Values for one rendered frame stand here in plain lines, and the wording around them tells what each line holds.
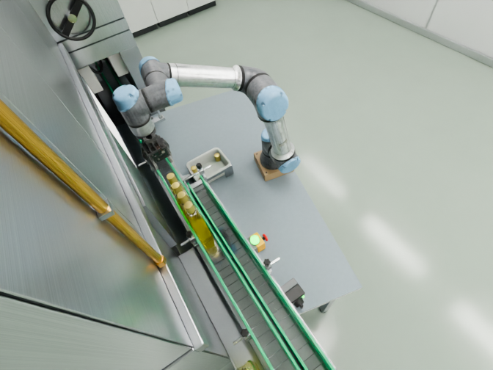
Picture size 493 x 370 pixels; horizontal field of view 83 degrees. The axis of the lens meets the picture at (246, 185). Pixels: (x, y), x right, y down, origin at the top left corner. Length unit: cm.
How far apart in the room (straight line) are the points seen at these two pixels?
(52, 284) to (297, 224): 128
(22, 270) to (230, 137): 166
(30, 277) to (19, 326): 4
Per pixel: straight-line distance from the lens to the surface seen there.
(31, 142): 43
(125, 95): 90
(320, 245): 145
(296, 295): 128
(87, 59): 194
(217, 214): 139
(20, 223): 33
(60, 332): 35
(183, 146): 190
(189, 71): 105
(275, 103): 105
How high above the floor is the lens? 208
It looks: 56 degrees down
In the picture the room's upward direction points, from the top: 10 degrees counter-clockwise
